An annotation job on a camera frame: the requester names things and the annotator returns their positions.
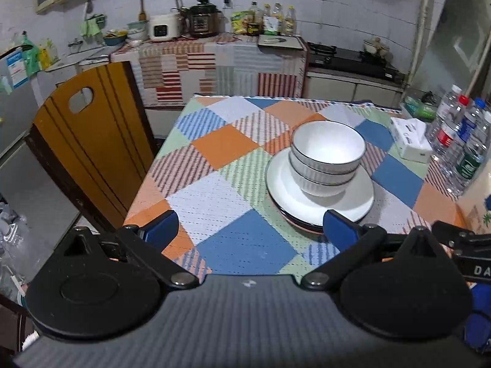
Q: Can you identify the green plastic bag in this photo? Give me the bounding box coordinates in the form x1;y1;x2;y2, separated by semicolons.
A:
20;31;41;76

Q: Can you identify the white rice cooker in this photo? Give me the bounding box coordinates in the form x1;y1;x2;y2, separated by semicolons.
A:
147;13;183;42

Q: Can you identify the white and green bowl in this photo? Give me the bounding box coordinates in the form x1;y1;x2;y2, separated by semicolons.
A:
126;21;149;41

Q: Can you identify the white ribbed bowl dark rim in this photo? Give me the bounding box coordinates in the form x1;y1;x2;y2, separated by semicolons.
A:
289;154;362;185
293;169;358;197
290;121;366;175

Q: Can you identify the black pressure cooker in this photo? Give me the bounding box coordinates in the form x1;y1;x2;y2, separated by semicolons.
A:
187;0;223;39

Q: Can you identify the green hanging cloth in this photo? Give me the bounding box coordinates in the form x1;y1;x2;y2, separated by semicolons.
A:
80;14;107;40

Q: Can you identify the white tissue box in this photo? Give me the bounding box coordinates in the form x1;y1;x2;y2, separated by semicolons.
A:
389;117;434;160

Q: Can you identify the grey cutting board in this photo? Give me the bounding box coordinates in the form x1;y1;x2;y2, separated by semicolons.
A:
257;34;304;50

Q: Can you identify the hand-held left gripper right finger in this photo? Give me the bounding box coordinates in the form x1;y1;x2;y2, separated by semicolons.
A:
301;209;447;291

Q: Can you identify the clear water bottle white cap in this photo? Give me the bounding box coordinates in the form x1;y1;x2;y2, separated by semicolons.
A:
427;84;463;151

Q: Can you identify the white plate with dark rim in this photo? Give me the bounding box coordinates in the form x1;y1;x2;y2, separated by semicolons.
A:
266;148;375;225
277;204;331;231

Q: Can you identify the water bottle red label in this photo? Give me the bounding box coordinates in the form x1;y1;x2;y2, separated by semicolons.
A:
437;96;471;163

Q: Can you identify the black gas stove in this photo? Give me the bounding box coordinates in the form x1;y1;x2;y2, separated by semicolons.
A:
307;42;408;83

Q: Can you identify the silver refrigerator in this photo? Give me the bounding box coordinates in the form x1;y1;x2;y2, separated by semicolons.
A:
0;45;44;159

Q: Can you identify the yellow oil bottle green label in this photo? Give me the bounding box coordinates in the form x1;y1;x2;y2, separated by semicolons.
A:
263;3;283;35

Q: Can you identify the steel sink counter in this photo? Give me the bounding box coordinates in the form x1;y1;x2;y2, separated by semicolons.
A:
43;43;124;74

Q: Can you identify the yellow green food packet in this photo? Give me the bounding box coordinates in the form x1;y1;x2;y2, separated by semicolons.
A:
231;10;256;35

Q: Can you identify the white kitchen base cabinet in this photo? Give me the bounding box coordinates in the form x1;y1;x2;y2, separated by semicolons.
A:
304;67;406;104

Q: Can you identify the water bottle blue cap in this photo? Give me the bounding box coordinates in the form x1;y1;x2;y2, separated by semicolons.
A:
454;98;486;150

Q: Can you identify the beige box with blue print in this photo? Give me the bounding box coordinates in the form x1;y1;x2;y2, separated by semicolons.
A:
456;194;491;238

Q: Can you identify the yellow wooden chair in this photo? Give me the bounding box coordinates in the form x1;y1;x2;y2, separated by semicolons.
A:
24;61;159;235

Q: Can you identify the dark blue cloth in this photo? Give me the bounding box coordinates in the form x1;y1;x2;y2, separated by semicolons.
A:
463;283;491;355

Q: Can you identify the blue and white paper card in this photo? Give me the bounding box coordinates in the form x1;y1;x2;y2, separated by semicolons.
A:
4;51;30;89

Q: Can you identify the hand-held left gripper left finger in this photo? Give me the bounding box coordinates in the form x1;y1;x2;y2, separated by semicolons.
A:
63;210;200;288

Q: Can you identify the green plastic basket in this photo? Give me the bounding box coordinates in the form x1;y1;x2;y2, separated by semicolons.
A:
404;91;439;120

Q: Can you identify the beige wall pipe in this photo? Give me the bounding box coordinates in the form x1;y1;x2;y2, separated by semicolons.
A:
408;0;435;90

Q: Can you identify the cream cooking pot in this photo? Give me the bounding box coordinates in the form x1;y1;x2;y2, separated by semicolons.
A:
362;37;391;59

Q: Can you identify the yellow plastic bag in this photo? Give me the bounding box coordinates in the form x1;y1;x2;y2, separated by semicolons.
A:
38;39;59;68

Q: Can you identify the striped patchwork counter cloth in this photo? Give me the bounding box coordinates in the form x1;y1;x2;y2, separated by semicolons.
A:
110;34;310;107

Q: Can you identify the checked patchwork tablecloth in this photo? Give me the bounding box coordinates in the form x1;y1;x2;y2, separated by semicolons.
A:
123;94;469;277

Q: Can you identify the dark oil bottle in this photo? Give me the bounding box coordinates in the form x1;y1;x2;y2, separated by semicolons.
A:
247;2;264;36

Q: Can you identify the blue bowl with food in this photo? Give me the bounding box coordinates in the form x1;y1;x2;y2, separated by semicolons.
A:
103;29;129;46

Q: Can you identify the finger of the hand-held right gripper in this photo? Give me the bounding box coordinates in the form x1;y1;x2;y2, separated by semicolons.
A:
433;220;491;252

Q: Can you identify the water bottle green label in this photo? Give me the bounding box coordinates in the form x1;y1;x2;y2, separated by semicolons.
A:
452;113;491;197

